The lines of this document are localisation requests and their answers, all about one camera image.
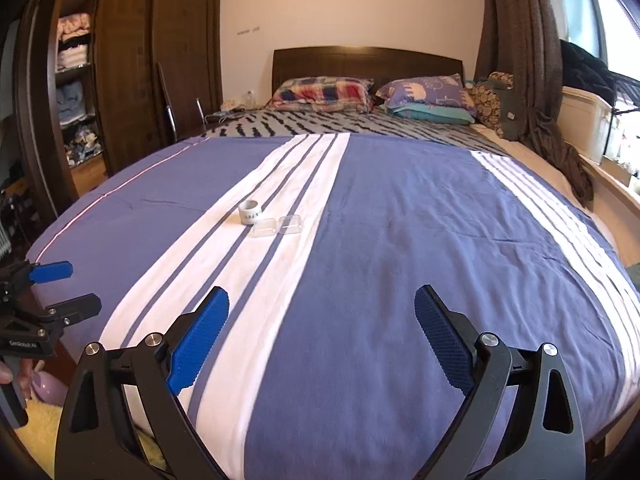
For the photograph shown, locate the pink folded clothes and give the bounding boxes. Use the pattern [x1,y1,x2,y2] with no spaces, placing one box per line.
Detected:
[56,14,94,42]

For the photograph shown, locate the dark wooden wardrobe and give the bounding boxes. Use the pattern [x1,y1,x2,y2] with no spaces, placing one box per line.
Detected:
[14,0,224,222]

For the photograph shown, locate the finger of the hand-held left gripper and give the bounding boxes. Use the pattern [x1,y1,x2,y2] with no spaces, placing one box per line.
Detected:
[5,293,103,324]
[0,261,75,292]

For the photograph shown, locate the white storage box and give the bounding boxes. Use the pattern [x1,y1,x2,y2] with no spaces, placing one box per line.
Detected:
[556,85,616,167]

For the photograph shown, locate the plaid pillow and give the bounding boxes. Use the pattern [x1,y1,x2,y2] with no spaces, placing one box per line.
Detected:
[269,76,376,114]

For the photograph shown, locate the purple printed pillow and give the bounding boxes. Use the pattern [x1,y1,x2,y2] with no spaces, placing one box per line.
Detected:
[375,73,479,117]

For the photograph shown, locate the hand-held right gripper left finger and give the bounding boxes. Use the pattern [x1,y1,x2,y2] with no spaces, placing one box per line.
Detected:
[55,286,231,480]

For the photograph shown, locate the white tape roll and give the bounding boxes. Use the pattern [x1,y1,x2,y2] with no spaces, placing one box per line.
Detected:
[238,200,264,226]

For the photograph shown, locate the lilac slipper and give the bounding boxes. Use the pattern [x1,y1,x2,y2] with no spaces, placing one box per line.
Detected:
[29,371,72,404]

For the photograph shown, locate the black jacket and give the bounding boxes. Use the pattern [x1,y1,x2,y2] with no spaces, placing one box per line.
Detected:
[559,39,640,97]

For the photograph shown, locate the brown patterned cushion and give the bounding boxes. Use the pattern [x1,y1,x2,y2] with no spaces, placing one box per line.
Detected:
[465,71,516,137]

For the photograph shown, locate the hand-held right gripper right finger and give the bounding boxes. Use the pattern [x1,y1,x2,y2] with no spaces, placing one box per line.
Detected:
[414,284,587,480]

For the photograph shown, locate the black metal rack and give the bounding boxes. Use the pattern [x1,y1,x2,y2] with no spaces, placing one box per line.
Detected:
[599,72,640,173]

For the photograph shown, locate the black white zigzag blanket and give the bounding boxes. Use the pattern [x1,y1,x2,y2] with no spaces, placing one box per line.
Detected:
[200,107,513,157]

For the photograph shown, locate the patterned folded clothes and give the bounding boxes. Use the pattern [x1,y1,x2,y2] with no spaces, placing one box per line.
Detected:
[64,124,105,167]

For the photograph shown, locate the blue folded clothes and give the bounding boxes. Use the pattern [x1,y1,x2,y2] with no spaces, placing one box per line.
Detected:
[56,81,87,127]

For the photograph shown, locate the wooden bed headboard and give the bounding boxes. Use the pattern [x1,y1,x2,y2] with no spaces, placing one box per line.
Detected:
[271,46,467,108]

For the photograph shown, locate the dark green cushion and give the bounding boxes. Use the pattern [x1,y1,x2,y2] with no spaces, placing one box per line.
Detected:
[499,87,527,142]

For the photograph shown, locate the blue white striped blanket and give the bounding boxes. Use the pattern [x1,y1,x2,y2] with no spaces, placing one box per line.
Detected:
[25,132,640,480]

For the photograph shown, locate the teal pillow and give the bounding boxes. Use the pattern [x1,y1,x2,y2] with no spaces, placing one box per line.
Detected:
[384,104,477,126]

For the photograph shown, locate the white folded clothes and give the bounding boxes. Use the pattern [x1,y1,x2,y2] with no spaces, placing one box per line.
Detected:
[55,42,92,72]

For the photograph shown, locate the folded metal frame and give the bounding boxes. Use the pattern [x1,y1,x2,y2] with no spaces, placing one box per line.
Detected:
[156,62,207,142]

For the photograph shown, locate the window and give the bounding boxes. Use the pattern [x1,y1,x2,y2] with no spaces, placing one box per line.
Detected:
[552,0,640,73]

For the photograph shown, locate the yellow fluffy rug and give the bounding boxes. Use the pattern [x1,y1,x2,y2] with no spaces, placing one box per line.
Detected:
[12,399,168,480]

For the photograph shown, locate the brown curtain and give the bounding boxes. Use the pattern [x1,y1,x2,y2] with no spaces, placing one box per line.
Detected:
[474,0,597,212]

